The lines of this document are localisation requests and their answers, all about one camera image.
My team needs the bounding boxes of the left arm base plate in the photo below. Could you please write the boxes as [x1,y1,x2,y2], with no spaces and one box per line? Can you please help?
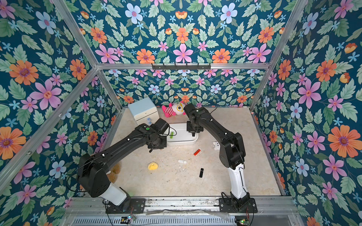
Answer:
[106,198,146,214]

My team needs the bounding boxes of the black usb drive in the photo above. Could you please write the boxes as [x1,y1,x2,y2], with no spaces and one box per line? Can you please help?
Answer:
[199,168,204,178]

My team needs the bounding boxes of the white storage box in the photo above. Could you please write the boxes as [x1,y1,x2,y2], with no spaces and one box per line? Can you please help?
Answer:
[167,123,199,146]

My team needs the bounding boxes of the brown teddy bear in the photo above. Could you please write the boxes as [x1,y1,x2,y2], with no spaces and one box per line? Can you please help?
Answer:
[107,163,121,183]

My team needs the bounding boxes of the black hook rail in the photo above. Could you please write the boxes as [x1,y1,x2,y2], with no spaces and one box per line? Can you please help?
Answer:
[151,63,211,71]

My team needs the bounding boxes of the light blue mini drawer cabinet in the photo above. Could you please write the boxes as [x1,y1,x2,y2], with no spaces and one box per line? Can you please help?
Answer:
[128,97,159,125]

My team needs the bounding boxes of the pink striped plush toy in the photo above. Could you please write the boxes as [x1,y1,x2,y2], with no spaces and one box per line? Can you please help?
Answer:
[162,102,186,118]

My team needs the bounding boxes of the yellow plush chick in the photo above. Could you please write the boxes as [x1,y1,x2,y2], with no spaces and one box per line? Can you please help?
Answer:
[148,162,158,170]

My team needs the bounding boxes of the small white plush toy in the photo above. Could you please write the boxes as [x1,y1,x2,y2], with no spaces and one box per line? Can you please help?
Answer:
[212,141,221,151]

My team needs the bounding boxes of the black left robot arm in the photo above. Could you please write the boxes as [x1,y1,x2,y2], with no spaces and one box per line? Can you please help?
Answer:
[76,119,170,209]

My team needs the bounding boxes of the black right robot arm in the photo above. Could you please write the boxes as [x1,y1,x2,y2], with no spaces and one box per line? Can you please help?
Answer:
[184,104,250,209]

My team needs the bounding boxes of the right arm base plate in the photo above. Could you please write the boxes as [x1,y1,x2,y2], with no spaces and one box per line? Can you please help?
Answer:
[218,197,258,214]

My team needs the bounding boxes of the red rectangular usb drive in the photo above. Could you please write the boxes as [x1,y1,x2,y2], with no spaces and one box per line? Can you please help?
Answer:
[194,149,201,156]

